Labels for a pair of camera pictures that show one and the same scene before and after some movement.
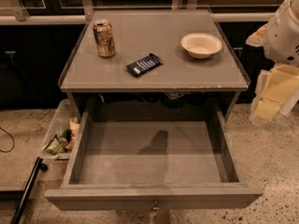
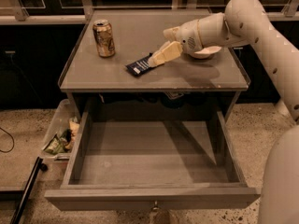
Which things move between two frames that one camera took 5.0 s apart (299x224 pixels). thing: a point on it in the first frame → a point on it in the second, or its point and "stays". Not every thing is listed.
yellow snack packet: (74, 127) stays
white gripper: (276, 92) → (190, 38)
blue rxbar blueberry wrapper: (145, 65) stays
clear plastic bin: (63, 133) stays
